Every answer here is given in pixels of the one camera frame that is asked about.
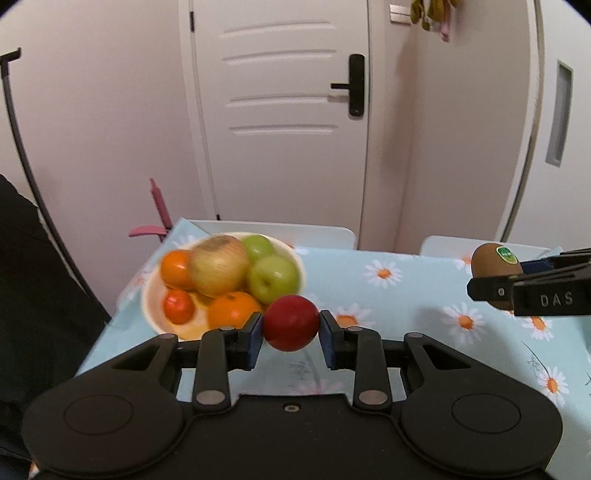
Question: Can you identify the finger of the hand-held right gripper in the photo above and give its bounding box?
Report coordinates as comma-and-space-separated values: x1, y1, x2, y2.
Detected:
466, 260, 591, 305
523, 248, 591, 274

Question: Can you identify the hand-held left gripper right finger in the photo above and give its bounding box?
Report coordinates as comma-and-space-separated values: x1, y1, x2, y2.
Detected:
320, 310, 490, 411

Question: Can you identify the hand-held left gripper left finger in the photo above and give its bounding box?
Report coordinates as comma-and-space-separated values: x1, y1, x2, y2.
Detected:
99, 312, 264, 413

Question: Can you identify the brown kiwi with green sticker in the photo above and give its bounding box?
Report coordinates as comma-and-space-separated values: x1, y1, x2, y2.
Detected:
471, 243, 525, 311

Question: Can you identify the large orange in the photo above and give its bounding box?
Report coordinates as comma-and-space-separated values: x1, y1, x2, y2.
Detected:
160, 250, 195, 291
206, 291, 265, 329

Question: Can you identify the red apple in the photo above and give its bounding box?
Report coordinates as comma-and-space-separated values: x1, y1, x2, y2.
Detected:
262, 295, 320, 352

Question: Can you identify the large green apple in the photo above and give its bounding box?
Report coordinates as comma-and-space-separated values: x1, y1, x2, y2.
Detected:
246, 255, 301, 304

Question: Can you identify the brown pear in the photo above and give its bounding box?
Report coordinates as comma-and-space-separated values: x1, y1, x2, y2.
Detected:
189, 234, 250, 298

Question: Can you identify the small red-orange tomato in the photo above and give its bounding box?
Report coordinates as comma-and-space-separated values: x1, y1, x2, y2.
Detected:
161, 288, 195, 325

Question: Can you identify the cream oval dish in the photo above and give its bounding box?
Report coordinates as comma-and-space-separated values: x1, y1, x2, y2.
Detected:
141, 232, 306, 341

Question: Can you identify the white chair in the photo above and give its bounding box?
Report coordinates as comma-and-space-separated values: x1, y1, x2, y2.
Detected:
185, 219, 356, 250
419, 235, 564, 259

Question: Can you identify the blue daisy print tablecloth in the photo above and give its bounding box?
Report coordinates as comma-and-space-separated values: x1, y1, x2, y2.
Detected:
76, 218, 591, 409

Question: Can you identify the small green apple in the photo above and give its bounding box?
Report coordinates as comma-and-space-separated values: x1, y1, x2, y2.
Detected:
242, 234, 276, 264

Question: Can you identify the white door with grey panel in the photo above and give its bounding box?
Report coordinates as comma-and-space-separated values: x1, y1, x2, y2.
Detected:
496, 0, 591, 252

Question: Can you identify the pink chair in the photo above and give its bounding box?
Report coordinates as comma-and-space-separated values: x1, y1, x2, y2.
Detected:
128, 178, 174, 244

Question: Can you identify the white panelled door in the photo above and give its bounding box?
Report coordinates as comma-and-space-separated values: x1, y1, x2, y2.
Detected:
179, 0, 372, 250

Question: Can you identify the dark cloth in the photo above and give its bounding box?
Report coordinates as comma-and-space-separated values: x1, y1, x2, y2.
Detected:
0, 174, 112, 464

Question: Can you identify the hanging green ornament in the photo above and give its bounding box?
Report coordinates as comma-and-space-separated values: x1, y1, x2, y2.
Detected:
410, 0, 462, 43

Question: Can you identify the black curved stand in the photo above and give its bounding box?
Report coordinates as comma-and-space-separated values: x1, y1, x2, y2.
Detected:
0, 47, 112, 324

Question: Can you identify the black door handle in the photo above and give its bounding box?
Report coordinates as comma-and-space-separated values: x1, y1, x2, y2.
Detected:
331, 54, 365, 117

